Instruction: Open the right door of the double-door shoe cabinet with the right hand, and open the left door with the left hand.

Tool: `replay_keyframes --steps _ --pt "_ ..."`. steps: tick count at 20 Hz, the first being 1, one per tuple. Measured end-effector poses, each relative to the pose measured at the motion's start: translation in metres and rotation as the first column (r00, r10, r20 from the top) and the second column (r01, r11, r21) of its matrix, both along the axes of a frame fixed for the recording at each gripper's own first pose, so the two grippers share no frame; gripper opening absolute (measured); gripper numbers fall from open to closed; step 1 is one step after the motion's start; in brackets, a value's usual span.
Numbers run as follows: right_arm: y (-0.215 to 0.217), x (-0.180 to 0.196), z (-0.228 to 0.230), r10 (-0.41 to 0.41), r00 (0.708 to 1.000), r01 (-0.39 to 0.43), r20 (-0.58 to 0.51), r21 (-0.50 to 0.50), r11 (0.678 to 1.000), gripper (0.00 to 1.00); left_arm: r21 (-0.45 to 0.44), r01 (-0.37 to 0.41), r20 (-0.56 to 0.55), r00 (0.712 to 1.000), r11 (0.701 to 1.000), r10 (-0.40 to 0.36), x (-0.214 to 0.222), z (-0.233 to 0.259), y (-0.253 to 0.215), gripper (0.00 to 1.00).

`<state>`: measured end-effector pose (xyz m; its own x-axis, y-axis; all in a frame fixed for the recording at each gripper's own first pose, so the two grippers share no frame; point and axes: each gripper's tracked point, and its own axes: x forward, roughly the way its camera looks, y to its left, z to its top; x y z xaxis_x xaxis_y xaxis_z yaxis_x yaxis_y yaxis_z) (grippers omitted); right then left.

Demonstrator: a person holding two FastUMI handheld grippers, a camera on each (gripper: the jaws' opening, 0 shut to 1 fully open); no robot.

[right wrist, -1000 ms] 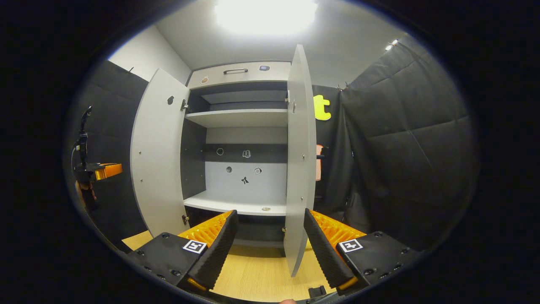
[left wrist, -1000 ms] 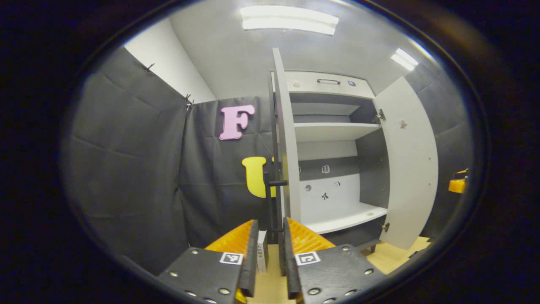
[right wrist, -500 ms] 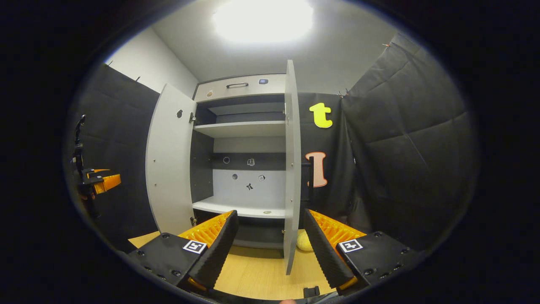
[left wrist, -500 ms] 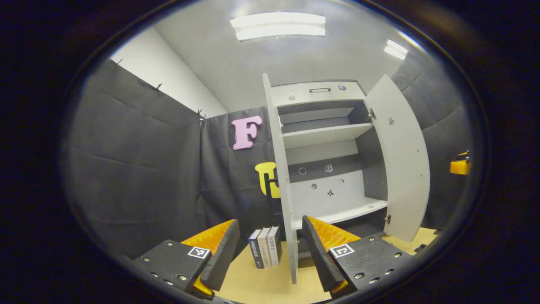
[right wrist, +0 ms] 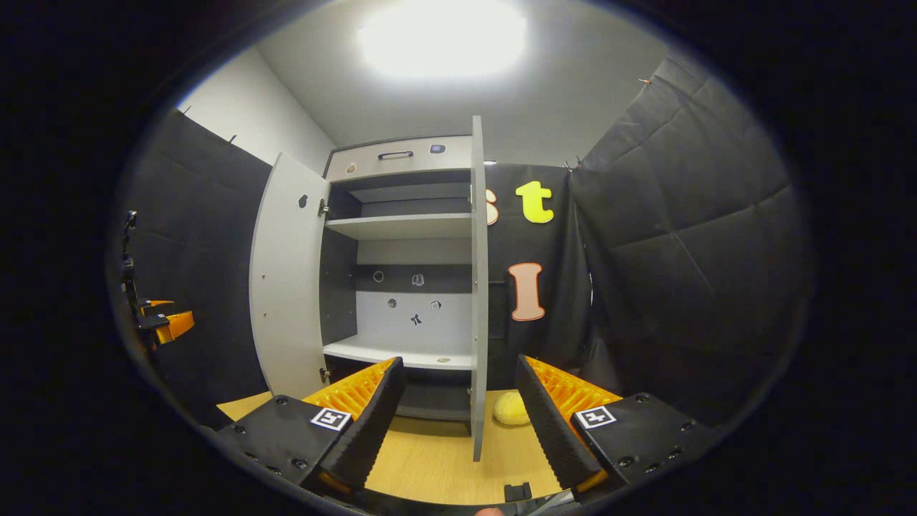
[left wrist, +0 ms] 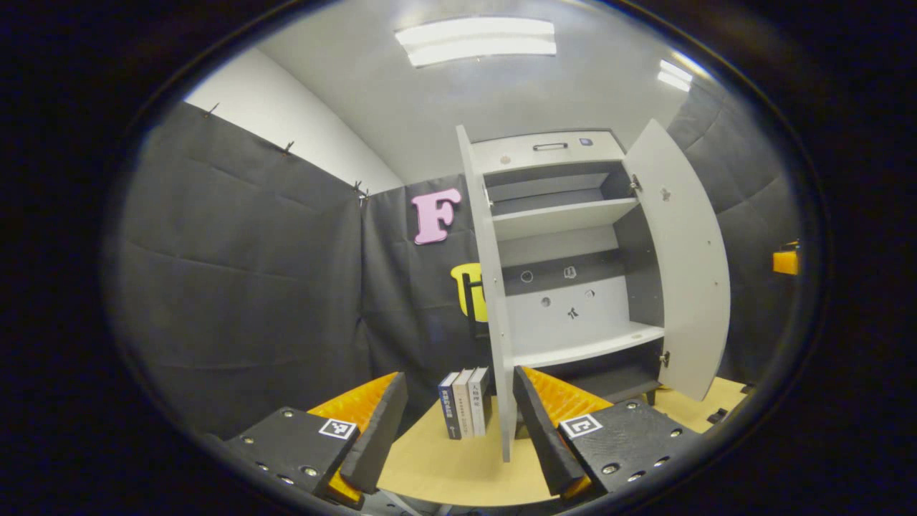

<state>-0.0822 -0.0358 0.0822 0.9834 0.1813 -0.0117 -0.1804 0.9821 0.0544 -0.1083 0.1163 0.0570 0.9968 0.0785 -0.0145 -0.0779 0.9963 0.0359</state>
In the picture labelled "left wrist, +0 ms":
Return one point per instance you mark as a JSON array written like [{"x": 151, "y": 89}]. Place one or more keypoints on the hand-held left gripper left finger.
[{"x": 376, "y": 444}]

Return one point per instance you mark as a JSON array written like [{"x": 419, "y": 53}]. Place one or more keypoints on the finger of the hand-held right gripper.
[{"x": 786, "y": 262}]

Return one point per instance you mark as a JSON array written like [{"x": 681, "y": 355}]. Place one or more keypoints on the grey double-door shoe cabinet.
[{"x": 566, "y": 218}]

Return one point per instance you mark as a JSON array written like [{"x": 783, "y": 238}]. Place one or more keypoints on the white book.
[{"x": 480, "y": 401}]

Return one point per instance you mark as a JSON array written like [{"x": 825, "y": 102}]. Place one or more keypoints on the small ceiling light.
[{"x": 675, "y": 75}]

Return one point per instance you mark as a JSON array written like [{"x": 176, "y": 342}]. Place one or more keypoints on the small black object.
[{"x": 716, "y": 416}]

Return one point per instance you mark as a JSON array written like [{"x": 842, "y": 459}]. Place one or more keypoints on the black backdrop cloth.
[{"x": 251, "y": 287}]

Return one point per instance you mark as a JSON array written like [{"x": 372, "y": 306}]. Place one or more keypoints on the large ceiling light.
[{"x": 476, "y": 43}]

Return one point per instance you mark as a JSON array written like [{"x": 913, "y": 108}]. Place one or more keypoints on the cube-sticker grey cabinet door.
[{"x": 688, "y": 287}]

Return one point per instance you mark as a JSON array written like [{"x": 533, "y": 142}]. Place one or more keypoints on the checkered-sticker grey cabinet door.
[{"x": 494, "y": 287}]

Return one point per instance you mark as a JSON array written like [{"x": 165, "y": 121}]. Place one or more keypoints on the dark blue book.
[{"x": 449, "y": 408}]

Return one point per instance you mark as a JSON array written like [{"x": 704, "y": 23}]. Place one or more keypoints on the beige book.
[{"x": 464, "y": 405}]

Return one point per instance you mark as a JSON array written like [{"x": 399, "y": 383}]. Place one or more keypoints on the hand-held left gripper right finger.
[{"x": 548, "y": 444}]

